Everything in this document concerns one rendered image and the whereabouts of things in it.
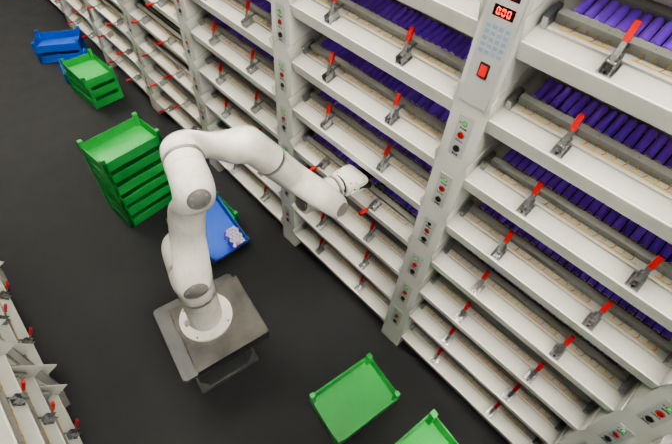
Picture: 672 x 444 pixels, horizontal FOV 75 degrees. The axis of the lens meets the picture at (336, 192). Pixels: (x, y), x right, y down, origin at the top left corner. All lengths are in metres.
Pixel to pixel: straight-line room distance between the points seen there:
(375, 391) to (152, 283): 1.13
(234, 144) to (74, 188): 1.82
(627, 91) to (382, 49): 0.58
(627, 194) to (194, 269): 1.07
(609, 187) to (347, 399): 1.33
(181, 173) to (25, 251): 1.65
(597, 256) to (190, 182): 0.93
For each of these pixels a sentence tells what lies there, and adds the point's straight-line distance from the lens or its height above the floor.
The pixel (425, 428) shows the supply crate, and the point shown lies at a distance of 1.54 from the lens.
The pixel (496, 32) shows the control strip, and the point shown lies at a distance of 0.96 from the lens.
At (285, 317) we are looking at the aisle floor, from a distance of 2.07.
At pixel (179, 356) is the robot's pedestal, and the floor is 0.28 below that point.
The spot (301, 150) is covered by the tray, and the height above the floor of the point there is 0.69.
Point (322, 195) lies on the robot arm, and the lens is 1.26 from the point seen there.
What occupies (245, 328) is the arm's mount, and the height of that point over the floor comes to 0.33.
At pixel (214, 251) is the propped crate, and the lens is 2.26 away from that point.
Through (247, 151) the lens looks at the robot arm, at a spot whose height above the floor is 1.12.
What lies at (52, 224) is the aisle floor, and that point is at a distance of 2.68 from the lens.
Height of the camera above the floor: 1.86
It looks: 48 degrees down
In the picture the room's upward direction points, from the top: 5 degrees clockwise
